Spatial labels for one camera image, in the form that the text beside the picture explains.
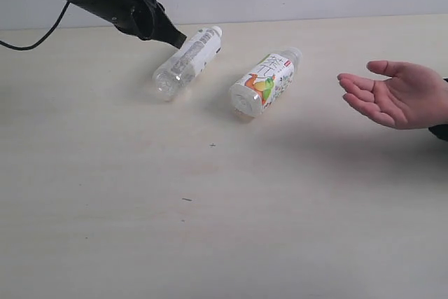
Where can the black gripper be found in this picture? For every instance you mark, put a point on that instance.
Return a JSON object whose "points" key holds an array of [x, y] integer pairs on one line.
{"points": [[119, 1]]}

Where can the clear bottle white grey label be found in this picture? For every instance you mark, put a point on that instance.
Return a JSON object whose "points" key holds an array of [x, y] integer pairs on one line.
{"points": [[188, 62]]}

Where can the tea bottle fruit label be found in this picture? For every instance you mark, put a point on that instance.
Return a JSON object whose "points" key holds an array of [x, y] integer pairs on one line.
{"points": [[263, 84]]}

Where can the person's open bare hand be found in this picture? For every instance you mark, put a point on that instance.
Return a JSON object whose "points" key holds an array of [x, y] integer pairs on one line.
{"points": [[411, 97]]}

